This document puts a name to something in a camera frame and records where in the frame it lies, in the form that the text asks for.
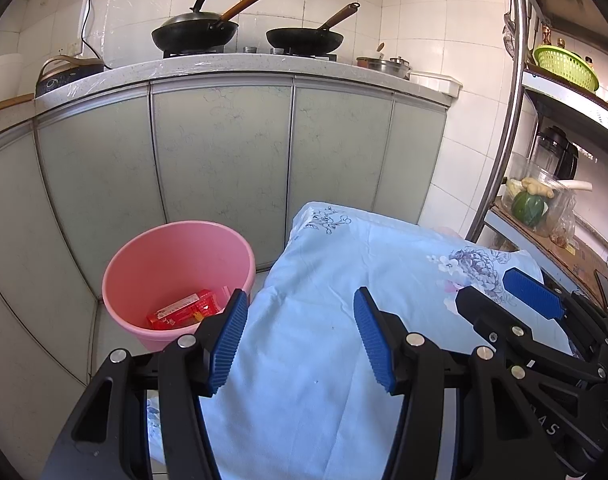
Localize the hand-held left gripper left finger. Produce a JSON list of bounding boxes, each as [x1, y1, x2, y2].
[[41, 288, 249, 480]]

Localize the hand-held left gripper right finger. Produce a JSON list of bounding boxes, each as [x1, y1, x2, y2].
[[353, 286, 567, 480]]

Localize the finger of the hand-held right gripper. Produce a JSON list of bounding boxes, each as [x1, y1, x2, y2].
[[454, 285, 608, 387], [502, 267, 608, 369]]

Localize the red snack bag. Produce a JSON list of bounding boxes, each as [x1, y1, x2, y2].
[[146, 294, 209, 331]]

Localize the pink plastic bucket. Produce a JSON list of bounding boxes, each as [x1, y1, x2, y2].
[[101, 220, 257, 353]]

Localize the clear plastic bag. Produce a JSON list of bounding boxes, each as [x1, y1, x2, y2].
[[551, 195, 577, 248]]

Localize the light blue floral cloth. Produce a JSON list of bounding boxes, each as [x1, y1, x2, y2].
[[146, 201, 574, 480]]

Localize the green pepper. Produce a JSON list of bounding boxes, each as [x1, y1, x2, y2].
[[512, 190, 549, 228]]

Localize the ginger root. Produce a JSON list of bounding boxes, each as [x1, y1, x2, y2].
[[521, 177, 554, 200]]

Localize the clear plastic container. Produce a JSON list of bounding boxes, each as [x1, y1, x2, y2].
[[501, 152, 569, 236]]

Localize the metal shelf rack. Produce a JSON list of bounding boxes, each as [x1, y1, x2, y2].
[[466, 0, 608, 321]]

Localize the grey kitchen cabinet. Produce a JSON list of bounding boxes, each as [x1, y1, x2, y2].
[[0, 52, 457, 480]]

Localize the green plastic basket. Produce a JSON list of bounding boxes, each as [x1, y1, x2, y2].
[[532, 45, 600, 92]]

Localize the white plastic tray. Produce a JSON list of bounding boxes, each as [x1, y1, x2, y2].
[[409, 71, 462, 98]]

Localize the steel pot with lid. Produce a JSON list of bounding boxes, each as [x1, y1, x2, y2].
[[379, 56, 412, 80]]

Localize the gas stove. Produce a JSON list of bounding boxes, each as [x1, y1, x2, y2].
[[161, 45, 339, 61]]

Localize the black wok with lid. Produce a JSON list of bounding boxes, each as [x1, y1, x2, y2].
[[151, 0, 267, 53]]

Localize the black induction cooker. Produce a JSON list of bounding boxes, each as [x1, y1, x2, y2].
[[35, 56, 107, 97]]

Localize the black open wok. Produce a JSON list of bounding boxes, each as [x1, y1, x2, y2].
[[265, 2, 361, 56]]

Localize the wooden board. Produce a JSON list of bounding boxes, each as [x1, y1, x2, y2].
[[0, 94, 37, 116]]

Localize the dark wok lid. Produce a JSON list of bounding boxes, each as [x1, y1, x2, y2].
[[164, 0, 235, 28]]

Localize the white rice cooker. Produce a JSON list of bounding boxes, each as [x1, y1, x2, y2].
[[0, 53, 25, 106]]

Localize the black power cable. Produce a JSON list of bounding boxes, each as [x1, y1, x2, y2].
[[81, 0, 110, 68]]

